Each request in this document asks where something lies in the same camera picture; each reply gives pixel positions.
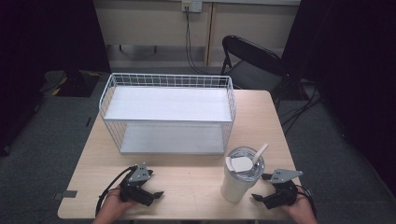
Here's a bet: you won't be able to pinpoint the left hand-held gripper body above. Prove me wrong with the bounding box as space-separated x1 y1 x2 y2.
119 162 155 207

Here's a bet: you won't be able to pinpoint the black folding chair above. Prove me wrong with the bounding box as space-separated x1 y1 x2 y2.
219 35 291 105

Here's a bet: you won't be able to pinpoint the person's right hand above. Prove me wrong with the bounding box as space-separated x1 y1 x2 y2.
280 186 318 224

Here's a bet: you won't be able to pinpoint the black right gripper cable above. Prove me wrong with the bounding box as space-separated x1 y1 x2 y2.
295 184 318 218

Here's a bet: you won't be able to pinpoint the person's left hand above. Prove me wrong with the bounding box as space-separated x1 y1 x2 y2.
92 188 138 224

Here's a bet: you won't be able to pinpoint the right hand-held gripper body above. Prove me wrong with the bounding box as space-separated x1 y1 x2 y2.
262 168 304 210

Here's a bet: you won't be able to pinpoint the dark stand base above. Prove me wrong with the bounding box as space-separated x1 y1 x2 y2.
39 69 103 98

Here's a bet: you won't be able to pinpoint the white wall socket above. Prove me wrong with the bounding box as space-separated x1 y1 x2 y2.
181 0 204 14

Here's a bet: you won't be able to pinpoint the white wire two-tier shelf rack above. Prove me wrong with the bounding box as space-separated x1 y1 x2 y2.
98 72 237 156

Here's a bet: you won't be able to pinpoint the black curtain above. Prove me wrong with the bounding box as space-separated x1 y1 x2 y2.
0 0 112 157
280 0 396 198

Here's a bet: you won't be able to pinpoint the black floor cables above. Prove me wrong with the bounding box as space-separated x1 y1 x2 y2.
279 81 323 135

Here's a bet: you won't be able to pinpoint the black wall socket cable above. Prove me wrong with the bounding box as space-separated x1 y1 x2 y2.
184 6 220 76

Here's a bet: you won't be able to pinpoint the white tumbler cup with straw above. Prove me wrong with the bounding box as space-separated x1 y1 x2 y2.
219 143 270 204

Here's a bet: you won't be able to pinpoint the grey floor tape strip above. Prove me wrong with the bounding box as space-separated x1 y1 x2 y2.
52 189 78 201

